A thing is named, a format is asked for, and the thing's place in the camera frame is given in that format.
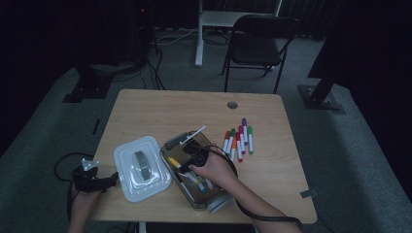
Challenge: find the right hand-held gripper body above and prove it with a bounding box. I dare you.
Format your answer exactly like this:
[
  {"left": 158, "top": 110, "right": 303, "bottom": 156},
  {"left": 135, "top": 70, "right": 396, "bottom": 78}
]
[{"left": 179, "top": 125, "right": 211, "bottom": 168}]

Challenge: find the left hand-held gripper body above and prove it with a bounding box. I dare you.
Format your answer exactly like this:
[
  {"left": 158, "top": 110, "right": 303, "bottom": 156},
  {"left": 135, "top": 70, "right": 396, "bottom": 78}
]
[{"left": 71, "top": 158, "right": 110, "bottom": 194}]

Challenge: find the yellow marker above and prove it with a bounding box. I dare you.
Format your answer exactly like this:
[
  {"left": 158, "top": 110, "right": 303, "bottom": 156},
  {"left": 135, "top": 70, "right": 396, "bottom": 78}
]
[{"left": 167, "top": 156, "right": 195, "bottom": 178}]

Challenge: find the white box lid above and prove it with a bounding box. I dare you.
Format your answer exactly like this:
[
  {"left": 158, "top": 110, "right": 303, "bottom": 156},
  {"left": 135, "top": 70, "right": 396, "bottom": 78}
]
[{"left": 113, "top": 135, "right": 173, "bottom": 204}]

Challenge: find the black marker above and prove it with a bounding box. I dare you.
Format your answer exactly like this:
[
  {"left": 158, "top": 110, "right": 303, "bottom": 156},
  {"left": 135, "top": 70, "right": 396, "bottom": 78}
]
[{"left": 174, "top": 171, "right": 197, "bottom": 202}]

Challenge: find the clear storage box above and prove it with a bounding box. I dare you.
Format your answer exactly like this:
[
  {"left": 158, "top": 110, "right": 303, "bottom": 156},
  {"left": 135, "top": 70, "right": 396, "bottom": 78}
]
[{"left": 159, "top": 130, "right": 239, "bottom": 214}]

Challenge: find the light blue marker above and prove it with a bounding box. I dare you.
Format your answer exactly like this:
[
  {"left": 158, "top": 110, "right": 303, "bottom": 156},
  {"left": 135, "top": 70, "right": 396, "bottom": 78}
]
[{"left": 189, "top": 173, "right": 208, "bottom": 194}]

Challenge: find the orange marker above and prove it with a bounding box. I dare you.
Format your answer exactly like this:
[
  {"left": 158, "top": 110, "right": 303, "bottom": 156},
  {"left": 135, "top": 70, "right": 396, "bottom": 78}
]
[{"left": 229, "top": 138, "right": 238, "bottom": 163}]

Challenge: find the green marker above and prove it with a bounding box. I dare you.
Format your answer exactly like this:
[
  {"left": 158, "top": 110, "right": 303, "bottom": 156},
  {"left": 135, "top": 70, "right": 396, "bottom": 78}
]
[
  {"left": 225, "top": 127, "right": 236, "bottom": 156},
  {"left": 247, "top": 125, "right": 255, "bottom": 155}
]

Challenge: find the purple marker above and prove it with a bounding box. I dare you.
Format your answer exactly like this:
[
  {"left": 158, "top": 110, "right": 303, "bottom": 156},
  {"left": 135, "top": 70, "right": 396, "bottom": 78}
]
[{"left": 241, "top": 117, "right": 249, "bottom": 146}]

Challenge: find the person's left hand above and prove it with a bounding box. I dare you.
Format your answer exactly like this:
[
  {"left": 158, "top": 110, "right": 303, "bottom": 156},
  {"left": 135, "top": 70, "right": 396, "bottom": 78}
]
[{"left": 69, "top": 189, "right": 102, "bottom": 215}]

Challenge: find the person's right hand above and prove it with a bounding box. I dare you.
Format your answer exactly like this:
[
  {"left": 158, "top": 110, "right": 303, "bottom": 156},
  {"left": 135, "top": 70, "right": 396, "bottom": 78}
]
[{"left": 189, "top": 150, "right": 240, "bottom": 196}]

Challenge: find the black stand base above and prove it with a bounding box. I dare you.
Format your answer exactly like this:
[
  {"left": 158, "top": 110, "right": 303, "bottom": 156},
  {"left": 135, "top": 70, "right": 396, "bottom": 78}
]
[
  {"left": 297, "top": 48, "right": 346, "bottom": 115},
  {"left": 62, "top": 62, "right": 115, "bottom": 104}
]

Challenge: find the grey tape piece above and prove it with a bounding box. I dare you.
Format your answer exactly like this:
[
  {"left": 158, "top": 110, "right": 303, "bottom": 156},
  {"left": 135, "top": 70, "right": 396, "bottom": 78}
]
[{"left": 299, "top": 189, "right": 319, "bottom": 199}]

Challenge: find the black folding chair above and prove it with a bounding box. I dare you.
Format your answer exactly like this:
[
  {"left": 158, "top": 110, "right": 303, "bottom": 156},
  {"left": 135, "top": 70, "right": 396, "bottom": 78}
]
[{"left": 221, "top": 14, "right": 300, "bottom": 95}]

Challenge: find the black computer tower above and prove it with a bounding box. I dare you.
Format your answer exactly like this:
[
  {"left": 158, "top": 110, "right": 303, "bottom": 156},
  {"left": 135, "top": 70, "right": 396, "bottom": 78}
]
[{"left": 127, "top": 0, "right": 159, "bottom": 62}]

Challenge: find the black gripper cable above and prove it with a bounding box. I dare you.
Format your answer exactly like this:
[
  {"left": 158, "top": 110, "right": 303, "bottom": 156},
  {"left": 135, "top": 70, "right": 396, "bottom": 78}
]
[
  {"left": 53, "top": 151, "right": 95, "bottom": 224},
  {"left": 193, "top": 144, "right": 305, "bottom": 231}
]

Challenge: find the black floor cable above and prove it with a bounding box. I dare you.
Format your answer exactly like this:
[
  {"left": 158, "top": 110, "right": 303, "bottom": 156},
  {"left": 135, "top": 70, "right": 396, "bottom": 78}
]
[{"left": 142, "top": 48, "right": 167, "bottom": 91}]

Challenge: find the white desk frame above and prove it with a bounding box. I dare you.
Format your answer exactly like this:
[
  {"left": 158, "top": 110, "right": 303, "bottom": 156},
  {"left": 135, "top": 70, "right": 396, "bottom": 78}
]
[{"left": 193, "top": 0, "right": 284, "bottom": 68}]

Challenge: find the white floor cable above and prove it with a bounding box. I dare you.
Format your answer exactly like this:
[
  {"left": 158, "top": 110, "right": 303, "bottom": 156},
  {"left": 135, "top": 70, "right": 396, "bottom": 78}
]
[{"left": 154, "top": 28, "right": 199, "bottom": 46}]

